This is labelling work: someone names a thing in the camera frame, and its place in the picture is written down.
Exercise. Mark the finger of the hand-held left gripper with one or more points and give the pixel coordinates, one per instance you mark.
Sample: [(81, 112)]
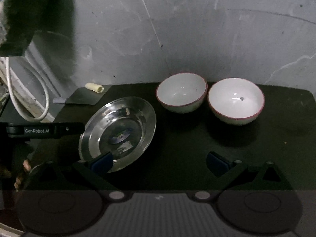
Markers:
[(72, 129)]

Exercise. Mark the plastic bag with dark contents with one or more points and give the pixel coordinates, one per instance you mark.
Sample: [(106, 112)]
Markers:
[(22, 12)]

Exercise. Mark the cream cylindrical piece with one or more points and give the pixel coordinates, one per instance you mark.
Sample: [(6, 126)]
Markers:
[(93, 87)]

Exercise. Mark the weathered white frame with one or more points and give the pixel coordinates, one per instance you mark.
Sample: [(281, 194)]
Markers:
[(23, 98)]

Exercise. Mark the flat metal blade tool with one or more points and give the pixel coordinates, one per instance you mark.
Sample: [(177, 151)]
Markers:
[(84, 96)]

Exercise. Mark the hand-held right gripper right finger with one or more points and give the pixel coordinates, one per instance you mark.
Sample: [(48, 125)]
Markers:
[(217, 164)]

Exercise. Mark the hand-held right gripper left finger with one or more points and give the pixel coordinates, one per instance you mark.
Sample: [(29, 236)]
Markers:
[(102, 164)]

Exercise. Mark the person's left hand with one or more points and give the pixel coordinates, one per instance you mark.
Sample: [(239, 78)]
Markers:
[(26, 166)]

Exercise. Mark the steel plate with blue label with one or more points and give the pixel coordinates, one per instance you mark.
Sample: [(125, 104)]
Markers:
[(118, 121)]

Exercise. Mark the white red-rimmed bowl with dot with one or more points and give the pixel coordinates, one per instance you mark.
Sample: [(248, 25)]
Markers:
[(234, 106)]

